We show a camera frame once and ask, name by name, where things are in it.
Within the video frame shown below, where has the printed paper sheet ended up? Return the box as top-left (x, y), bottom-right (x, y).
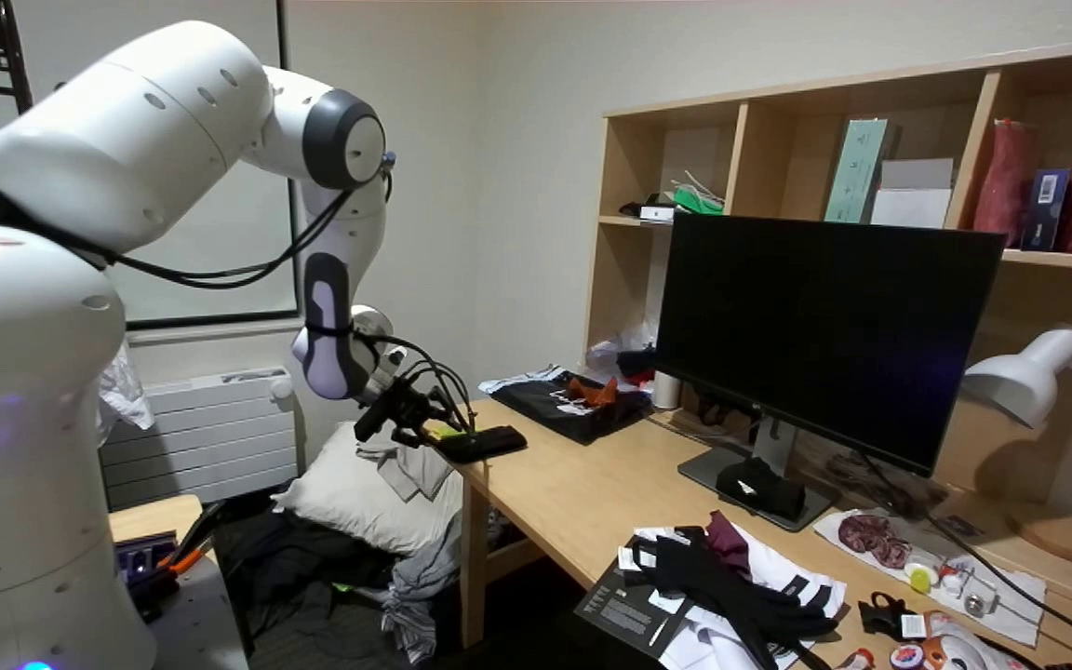
top-left (809, 501), bottom-right (1050, 650)

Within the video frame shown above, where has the small black device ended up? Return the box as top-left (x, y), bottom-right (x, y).
top-left (435, 423), bottom-right (533, 469)

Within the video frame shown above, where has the yellow-green ball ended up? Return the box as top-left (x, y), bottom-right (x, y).
top-left (902, 560), bottom-right (942, 598)

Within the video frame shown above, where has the teal book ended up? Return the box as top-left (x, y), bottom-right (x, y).
top-left (820, 117), bottom-right (895, 227)

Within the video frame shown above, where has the small black clip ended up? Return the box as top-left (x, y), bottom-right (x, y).
top-left (858, 589), bottom-right (928, 644)

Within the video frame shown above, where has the black computer monitor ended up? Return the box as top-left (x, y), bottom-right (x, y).
top-left (652, 213), bottom-right (1009, 535)

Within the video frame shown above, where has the white pillow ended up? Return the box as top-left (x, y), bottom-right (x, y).
top-left (268, 418), bottom-right (466, 560)

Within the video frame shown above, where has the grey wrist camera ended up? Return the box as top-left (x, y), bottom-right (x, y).
top-left (364, 335), bottom-right (425, 383)

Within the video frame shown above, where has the orange crumpled wrapper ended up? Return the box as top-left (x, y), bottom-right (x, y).
top-left (562, 376), bottom-right (626, 414)

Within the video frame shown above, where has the maroon cloth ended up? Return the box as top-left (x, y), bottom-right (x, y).
top-left (701, 505), bottom-right (757, 577)

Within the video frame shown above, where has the white hanging cloth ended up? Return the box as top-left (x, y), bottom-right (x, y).
top-left (93, 337), bottom-right (155, 440)

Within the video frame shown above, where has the green plastic item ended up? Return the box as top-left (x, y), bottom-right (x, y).
top-left (667, 171), bottom-right (731, 220)

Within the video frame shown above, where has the white desk lamp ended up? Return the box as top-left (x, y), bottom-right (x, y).
top-left (956, 325), bottom-right (1072, 571)

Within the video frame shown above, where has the dark clothes heap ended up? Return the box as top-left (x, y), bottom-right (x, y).
top-left (210, 491), bottom-right (404, 630)

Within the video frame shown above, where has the light wooden desk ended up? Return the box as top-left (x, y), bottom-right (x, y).
top-left (406, 392), bottom-right (1072, 670)

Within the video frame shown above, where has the white radiator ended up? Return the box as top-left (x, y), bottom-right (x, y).
top-left (103, 361), bottom-right (306, 514)

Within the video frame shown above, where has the grey clothes heap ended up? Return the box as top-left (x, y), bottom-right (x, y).
top-left (375, 510), bottom-right (471, 670)

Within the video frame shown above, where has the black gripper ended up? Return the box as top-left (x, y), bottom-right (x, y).
top-left (351, 367), bottom-right (482, 450)

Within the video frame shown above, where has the black monitor cable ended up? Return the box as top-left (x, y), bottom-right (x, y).
top-left (913, 499), bottom-right (1072, 670)

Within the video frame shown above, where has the black window frame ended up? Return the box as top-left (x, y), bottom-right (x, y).
top-left (111, 0), bottom-right (306, 335)

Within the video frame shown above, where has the dark box with purple lights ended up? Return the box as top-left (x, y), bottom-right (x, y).
top-left (111, 533), bottom-right (184, 618)

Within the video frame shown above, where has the white cylindrical holder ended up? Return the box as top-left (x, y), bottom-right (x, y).
top-left (647, 367), bottom-right (684, 418)

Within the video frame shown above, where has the clear plastic bag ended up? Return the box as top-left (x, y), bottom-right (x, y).
top-left (581, 325), bottom-right (664, 392)

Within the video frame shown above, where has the black printed plastic bag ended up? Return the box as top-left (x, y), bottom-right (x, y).
top-left (487, 367), bottom-right (659, 450)

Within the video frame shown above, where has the wooden shelf unit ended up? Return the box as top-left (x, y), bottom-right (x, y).
top-left (581, 46), bottom-right (1072, 526)

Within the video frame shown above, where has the black booklet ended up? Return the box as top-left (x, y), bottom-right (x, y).
top-left (572, 563), bottom-right (696, 663)

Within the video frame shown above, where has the wooden stool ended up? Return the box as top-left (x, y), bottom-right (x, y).
top-left (103, 491), bottom-right (210, 551)

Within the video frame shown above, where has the dark blue box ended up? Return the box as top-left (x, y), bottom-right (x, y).
top-left (1013, 165), bottom-right (1072, 252)

